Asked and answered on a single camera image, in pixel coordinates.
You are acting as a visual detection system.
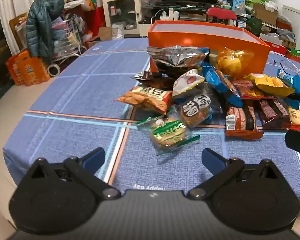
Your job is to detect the red packet with yellow label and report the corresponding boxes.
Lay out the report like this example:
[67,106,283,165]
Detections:
[232,79,265,100]

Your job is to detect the white red-label snack packet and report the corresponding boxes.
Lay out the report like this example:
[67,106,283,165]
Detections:
[172,69,206,98]

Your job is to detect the yellow clear snack bag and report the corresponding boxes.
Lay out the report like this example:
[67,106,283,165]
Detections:
[217,48,255,81]

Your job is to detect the white curtain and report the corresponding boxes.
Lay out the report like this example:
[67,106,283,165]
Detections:
[0,0,44,55]

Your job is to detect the green wrapped biscuit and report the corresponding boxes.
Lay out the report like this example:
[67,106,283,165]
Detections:
[137,116,201,156]

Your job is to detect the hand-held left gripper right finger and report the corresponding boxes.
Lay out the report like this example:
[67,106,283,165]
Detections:
[187,148,278,200]

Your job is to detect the white glass-door cabinet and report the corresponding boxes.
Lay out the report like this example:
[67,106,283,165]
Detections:
[102,0,142,39]

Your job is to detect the white chest freezer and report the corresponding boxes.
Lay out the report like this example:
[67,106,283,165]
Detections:
[281,5,300,63]

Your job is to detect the large cardboard box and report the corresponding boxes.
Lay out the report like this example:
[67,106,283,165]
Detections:
[252,2,278,27]

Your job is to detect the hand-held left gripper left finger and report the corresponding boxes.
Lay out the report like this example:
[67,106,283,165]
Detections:
[27,147,122,200]

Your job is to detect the blue checked tablecloth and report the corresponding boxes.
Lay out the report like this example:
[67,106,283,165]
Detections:
[2,38,300,203]

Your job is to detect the dark green puffer jacket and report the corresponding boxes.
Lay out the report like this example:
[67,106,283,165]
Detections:
[26,0,65,58]

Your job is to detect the orange cardboard box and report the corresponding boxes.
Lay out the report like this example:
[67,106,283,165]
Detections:
[147,20,271,74]

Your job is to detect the small cardboard box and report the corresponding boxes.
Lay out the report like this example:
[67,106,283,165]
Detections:
[98,26,113,41]

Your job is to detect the dark brown small packet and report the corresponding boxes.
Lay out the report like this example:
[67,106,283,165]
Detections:
[130,71,165,82]

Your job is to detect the dark brown snack packet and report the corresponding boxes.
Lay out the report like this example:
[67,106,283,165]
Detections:
[147,45,210,78]

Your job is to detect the blue black snack packet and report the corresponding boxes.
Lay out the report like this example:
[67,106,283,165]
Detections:
[277,69,300,110]

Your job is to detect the orange printed carton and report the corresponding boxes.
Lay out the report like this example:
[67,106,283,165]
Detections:
[5,55,23,85]
[16,50,51,87]

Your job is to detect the beige rice cracker packet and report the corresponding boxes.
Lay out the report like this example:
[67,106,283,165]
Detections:
[288,106,300,132]

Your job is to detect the orange bean snack packet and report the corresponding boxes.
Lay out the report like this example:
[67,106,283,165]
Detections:
[116,85,173,115]

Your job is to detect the red folding chair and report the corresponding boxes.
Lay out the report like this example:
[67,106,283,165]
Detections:
[206,7,238,27]

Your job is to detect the dark green bag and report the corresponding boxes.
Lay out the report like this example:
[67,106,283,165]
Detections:
[246,17,263,37]

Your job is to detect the yellow chip packet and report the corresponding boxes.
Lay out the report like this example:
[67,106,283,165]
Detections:
[244,73,296,98]

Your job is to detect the red and white carton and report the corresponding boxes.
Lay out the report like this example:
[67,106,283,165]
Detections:
[265,41,288,56]

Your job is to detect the wire-frame eyeglasses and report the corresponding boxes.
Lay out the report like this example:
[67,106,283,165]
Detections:
[274,58,300,77]

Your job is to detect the clear wrapped brown cake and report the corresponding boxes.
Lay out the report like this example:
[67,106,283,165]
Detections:
[177,93,213,128]

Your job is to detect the tape roll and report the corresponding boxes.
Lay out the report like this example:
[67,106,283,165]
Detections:
[47,64,61,77]

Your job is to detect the dark brick-pattern packet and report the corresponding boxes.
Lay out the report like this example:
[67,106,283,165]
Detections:
[255,98,290,130]

